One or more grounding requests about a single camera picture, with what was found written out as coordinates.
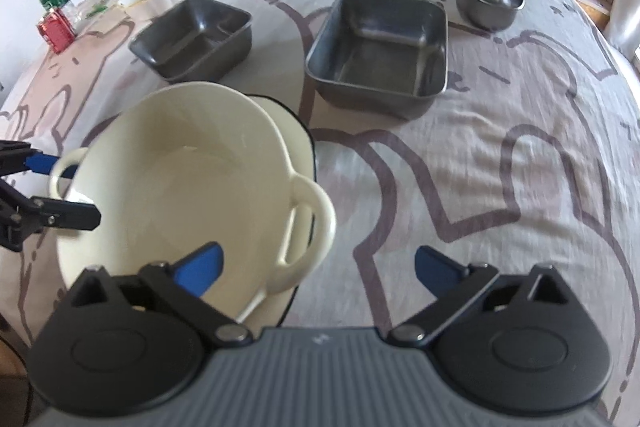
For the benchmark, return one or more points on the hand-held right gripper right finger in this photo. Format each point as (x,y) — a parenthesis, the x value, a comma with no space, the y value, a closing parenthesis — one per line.
(436,271)

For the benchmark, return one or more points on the square steel tray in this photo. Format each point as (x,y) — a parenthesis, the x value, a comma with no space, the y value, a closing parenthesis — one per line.
(192,37)
(380,57)

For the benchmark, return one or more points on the red soda can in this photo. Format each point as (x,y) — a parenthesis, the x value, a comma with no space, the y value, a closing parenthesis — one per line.
(56,31)

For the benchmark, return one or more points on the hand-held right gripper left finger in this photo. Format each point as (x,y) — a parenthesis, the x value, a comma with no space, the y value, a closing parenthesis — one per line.
(199,271)

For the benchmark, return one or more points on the white plate with black rim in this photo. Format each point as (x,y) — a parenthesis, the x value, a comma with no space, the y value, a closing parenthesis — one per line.
(300,137)

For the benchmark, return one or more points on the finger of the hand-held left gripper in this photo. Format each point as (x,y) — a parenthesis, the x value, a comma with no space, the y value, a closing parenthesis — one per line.
(40,163)
(70,213)

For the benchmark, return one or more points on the small green packet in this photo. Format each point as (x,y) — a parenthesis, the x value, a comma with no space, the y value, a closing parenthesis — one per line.
(96,10)

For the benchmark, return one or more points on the printed tablecloth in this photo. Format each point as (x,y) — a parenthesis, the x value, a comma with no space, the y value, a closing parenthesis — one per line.
(475,187)

